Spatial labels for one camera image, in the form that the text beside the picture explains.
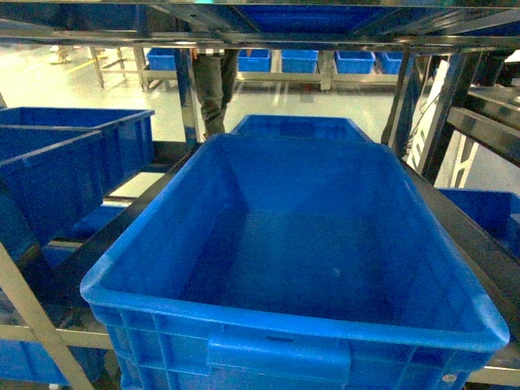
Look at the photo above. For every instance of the blue crate behind front crate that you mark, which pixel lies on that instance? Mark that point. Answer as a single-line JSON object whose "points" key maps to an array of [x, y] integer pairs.
{"points": [[307, 127]]}

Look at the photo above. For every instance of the blue crate left far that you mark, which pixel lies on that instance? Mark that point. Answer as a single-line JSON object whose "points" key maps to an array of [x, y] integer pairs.
{"points": [[127, 136]]}

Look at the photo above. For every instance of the blue crate upper right shelf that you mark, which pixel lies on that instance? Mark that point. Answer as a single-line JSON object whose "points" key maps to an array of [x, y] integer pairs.
{"points": [[282, 263]]}

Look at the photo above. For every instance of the stainless steel flow rack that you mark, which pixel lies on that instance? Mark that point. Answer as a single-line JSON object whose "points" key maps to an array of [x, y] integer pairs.
{"points": [[465, 29]]}

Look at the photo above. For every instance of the person in grey trousers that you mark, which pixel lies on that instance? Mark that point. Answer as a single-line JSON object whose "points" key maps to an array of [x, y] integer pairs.
{"points": [[214, 74]]}

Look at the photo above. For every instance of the blue crate left near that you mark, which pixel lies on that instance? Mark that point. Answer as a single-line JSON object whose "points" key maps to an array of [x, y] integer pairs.
{"points": [[56, 177]]}

